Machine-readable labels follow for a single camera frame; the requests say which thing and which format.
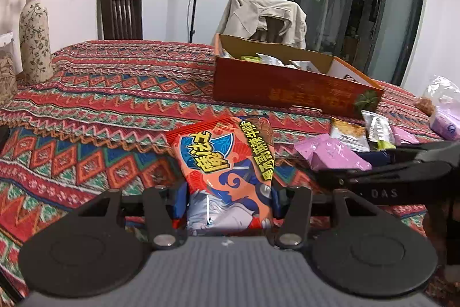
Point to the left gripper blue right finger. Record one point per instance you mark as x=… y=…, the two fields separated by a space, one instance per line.
x=275 y=202

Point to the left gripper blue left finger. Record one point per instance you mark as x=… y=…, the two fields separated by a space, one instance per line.
x=179 y=205

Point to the orange red chip bag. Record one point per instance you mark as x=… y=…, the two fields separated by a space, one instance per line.
x=228 y=165

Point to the pink snack packet right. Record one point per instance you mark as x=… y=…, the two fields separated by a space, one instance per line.
x=402 y=137

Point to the pink snack packet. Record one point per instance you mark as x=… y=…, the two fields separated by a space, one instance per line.
x=325 y=153
x=402 y=137

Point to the yellow green snack packet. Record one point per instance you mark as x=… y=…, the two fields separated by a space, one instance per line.
x=385 y=145

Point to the purple tissue pack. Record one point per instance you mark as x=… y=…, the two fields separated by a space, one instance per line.
x=445 y=120

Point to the silver snack packet rear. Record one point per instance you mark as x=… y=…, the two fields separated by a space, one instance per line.
x=378 y=127

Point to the pink snack packet middle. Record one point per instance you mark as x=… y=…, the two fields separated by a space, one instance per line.
x=325 y=153

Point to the clear plastic bag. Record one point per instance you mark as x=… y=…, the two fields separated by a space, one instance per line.
x=439 y=90

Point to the clear cracker packet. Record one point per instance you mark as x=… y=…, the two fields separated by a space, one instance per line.
x=352 y=135

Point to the colourful patterned tablecloth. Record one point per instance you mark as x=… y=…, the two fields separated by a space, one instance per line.
x=117 y=95

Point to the orange cardboard box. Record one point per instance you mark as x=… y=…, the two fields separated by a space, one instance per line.
x=277 y=75

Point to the dark wooden chair with jacket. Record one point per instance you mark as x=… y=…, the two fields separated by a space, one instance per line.
x=272 y=32

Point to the black phone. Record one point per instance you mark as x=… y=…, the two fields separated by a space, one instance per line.
x=4 y=135

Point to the beige jacket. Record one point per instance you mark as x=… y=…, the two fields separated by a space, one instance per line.
x=243 y=18

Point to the floral ceramic vase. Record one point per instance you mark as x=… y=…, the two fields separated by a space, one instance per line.
x=35 y=43

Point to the dark wooden chair left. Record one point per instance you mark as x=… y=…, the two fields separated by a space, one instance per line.
x=122 y=19

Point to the patterned jar with lid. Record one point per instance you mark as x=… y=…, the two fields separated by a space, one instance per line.
x=8 y=84

